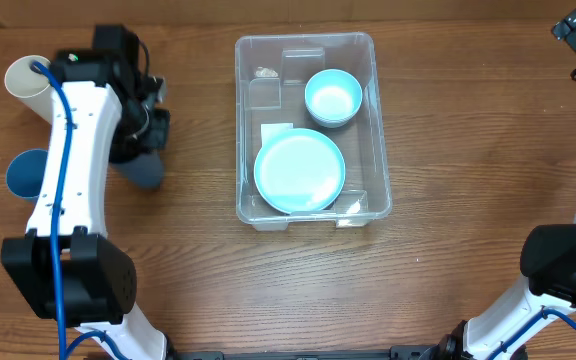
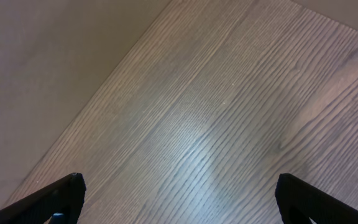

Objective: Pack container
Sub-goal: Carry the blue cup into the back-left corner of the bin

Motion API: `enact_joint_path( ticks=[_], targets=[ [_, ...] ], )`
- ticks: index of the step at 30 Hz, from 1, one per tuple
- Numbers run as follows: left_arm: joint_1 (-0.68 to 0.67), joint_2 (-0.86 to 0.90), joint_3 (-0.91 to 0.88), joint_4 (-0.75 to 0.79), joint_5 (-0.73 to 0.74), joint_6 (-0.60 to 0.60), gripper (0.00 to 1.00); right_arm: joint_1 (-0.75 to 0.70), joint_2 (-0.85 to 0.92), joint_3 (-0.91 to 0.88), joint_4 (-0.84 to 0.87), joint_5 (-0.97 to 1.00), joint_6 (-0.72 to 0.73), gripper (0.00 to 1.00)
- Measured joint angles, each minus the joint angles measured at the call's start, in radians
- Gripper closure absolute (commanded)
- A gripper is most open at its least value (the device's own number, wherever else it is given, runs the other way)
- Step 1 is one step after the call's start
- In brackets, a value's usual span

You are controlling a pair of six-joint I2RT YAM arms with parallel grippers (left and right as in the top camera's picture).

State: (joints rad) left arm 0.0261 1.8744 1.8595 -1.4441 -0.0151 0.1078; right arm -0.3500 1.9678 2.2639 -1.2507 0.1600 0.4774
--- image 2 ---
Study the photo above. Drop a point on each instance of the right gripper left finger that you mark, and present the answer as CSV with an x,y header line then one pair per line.
x,y
59,202

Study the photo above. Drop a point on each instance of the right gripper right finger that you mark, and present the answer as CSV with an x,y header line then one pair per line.
x,y
301,203

